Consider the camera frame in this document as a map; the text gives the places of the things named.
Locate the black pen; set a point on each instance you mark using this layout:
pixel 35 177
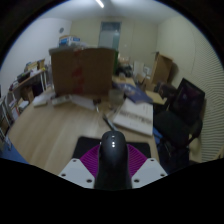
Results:
pixel 109 122

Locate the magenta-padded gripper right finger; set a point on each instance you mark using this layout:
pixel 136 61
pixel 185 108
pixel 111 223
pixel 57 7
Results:
pixel 148 170

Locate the white open book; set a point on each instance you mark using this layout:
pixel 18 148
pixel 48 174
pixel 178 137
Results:
pixel 135 116

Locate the tall brown cardboard box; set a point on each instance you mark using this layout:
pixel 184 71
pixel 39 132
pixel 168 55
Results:
pixel 162 68

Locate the blue and white display cabinet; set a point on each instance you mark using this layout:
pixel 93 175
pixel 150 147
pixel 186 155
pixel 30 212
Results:
pixel 69 40

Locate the ceiling tube light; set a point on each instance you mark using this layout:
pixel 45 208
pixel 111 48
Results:
pixel 99 3

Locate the black computer mouse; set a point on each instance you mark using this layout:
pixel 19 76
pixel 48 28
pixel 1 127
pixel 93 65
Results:
pixel 113 160

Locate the white-legged wooden side desk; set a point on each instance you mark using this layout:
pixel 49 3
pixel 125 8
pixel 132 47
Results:
pixel 31 80

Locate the blue book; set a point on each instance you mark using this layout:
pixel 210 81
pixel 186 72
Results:
pixel 136 93

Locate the black monitor screen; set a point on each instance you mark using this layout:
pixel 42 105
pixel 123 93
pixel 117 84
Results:
pixel 187 100

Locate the white paper with handwriting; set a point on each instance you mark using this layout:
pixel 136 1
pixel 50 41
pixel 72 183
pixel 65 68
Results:
pixel 84 101

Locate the pale door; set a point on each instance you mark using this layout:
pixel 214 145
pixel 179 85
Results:
pixel 110 36

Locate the large brown cardboard box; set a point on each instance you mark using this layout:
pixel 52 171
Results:
pixel 83 71

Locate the black office chair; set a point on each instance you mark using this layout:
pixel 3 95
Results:
pixel 173 133

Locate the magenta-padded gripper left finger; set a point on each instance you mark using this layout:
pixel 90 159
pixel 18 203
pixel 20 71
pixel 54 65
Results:
pixel 77 170

